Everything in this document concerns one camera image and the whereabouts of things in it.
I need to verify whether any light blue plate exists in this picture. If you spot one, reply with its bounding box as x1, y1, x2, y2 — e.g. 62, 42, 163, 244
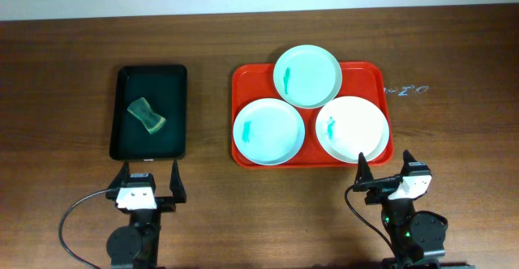
233, 98, 306, 165

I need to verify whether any white plate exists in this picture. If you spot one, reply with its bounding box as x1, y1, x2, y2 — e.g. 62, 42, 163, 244
315, 96, 390, 164

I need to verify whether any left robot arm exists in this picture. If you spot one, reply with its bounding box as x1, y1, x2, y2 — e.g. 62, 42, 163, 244
106, 161, 187, 269

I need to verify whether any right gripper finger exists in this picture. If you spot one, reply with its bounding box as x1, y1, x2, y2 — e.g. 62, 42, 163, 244
401, 150, 416, 175
354, 152, 374, 186

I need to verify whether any green yellow sponge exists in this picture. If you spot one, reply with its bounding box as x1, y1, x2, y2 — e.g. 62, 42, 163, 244
127, 97, 166, 135

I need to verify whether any black plastic tray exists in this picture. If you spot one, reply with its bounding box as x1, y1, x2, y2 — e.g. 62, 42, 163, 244
109, 64, 187, 160

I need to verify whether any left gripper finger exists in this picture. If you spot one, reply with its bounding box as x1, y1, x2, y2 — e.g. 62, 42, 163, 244
108, 161, 130, 190
169, 160, 187, 199

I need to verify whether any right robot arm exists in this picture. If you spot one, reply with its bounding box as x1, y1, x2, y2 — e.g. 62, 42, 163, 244
346, 151, 448, 269

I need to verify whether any mint green plate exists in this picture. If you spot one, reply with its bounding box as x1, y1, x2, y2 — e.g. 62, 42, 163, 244
272, 45, 342, 109

